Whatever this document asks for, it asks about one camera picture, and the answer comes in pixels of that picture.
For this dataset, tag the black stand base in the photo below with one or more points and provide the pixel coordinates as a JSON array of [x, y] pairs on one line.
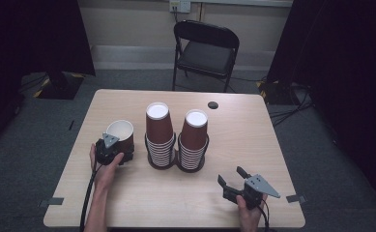
[[60, 85], [274, 92]]

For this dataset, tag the stack of brown paper cups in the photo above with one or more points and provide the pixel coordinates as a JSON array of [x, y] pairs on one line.
[[159, 129], [193, 138]]

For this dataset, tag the white wall socket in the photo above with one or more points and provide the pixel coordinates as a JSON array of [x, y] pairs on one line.
[[180, 5]]

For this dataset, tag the black curtain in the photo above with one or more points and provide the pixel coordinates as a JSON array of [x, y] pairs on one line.
[[21, 48], [346, 80]]

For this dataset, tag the person's right hand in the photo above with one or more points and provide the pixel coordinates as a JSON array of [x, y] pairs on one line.
[[248, 220]]

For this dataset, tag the person's left hand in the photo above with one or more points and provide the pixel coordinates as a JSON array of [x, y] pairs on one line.
[[103, 175]]

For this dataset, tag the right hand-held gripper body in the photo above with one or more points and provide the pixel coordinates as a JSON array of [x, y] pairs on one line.
[[259, 188]]

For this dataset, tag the brown paper cup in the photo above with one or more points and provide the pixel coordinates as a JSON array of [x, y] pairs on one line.
[[122, 130]]

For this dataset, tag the black folding chair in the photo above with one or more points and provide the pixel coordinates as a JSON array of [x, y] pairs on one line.
[[205, 58]]

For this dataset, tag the black table grommet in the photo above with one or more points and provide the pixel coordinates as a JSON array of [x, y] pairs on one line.
[[213, 105]]

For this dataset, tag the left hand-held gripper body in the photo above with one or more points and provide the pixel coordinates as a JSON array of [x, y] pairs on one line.
[[106, 151]]

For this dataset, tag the grey tape strip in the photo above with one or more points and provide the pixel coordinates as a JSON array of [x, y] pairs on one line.
[[296, 198], [52, 201]]

